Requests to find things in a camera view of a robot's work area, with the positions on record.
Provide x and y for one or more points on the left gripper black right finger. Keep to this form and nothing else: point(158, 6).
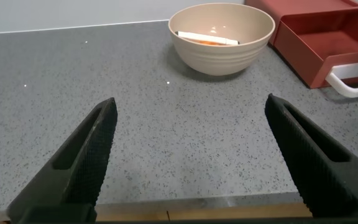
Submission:
point(322, 177)

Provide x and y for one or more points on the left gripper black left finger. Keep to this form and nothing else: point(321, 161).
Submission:
point(82, 174)

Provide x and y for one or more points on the red drawer case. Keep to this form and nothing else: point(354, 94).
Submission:
point(303, 6)

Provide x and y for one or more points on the beige ribbed bowl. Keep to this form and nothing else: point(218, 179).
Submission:
point(222, 59)

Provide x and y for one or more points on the orange striped croissant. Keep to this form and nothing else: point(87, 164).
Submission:
point(211, 43)

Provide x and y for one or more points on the white marker pen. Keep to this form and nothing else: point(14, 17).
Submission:
point(204, 37)

